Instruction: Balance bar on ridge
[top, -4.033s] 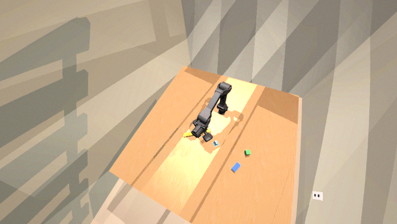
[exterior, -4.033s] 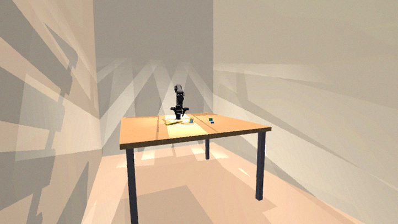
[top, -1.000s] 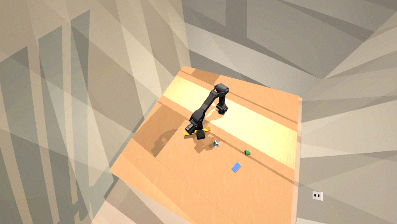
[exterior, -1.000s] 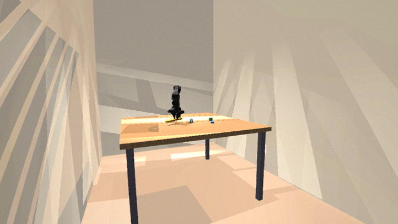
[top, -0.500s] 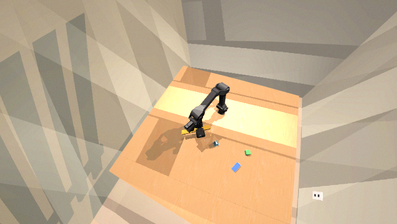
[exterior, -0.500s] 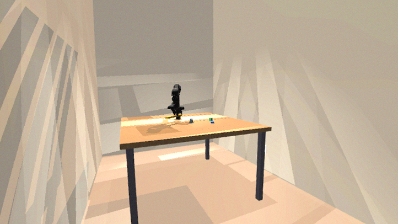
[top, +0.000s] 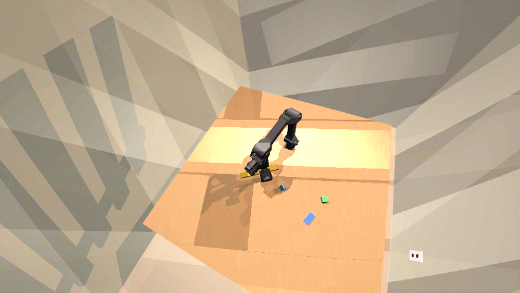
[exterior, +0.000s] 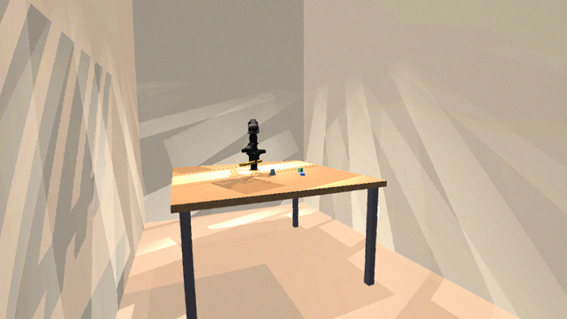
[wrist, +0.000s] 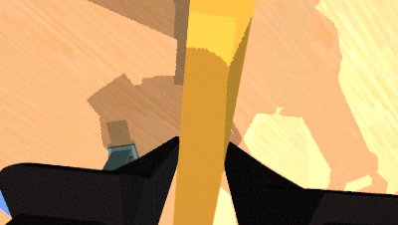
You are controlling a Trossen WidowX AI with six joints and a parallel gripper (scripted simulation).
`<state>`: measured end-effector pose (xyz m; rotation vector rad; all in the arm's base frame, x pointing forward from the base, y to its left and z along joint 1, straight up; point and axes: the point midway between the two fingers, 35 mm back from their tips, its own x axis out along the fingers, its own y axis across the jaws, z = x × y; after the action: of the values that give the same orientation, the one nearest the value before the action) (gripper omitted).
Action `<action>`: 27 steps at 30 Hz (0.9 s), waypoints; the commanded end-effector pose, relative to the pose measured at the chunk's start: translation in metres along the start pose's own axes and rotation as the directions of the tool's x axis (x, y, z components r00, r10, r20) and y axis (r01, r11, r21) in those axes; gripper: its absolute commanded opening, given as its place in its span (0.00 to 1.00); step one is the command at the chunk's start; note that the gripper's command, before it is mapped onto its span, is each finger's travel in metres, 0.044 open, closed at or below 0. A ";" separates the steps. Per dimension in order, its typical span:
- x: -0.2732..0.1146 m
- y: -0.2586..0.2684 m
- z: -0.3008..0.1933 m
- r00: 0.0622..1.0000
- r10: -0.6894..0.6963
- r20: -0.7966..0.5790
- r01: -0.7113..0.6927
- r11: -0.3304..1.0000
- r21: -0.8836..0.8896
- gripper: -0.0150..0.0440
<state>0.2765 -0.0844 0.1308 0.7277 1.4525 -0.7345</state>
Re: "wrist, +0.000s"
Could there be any yellow bar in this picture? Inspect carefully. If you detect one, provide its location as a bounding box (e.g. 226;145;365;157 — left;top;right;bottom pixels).
172;0;256;225

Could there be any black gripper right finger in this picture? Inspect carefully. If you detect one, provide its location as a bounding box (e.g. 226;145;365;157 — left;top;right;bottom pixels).
224;141;398;225

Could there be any blue rectangular block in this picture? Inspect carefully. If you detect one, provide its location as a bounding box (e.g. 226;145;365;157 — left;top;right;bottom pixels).
0;191;11;216

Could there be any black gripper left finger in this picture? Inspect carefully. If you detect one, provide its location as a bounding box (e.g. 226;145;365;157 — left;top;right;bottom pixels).
0;136;180;225

